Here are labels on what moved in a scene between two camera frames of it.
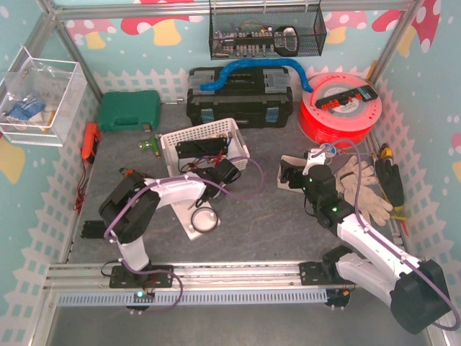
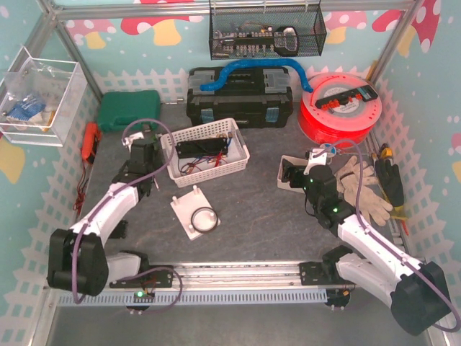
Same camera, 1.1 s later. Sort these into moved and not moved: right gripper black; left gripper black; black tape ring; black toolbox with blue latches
Moved: left gripper black
Not moved: black toolbox with blue latches; black tape ring; right gripper black
